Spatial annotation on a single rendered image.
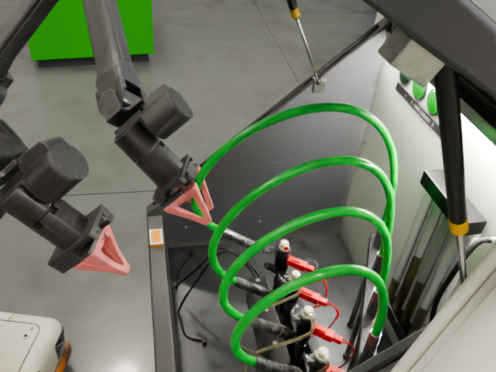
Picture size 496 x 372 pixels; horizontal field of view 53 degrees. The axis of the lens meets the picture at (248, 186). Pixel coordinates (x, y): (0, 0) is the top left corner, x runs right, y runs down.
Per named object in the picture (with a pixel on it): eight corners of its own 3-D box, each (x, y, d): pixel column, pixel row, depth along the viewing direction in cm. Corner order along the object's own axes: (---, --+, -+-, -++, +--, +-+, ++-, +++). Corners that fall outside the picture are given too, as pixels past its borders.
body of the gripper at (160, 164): (195, 160, 87) (167, 129, 85) (189, 184, 78) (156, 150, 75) (168, 181, 89) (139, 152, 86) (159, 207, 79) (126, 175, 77)
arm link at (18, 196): (2, 183, 69) (-16, 209, 64) (30, 156, 66) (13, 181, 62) (43, 212, 72) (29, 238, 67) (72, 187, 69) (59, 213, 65)
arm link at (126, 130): (114, 129, 82) (104, 141, 77) (143, 104, 80) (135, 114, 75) (143, 159, 85) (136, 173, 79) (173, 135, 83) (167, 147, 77)
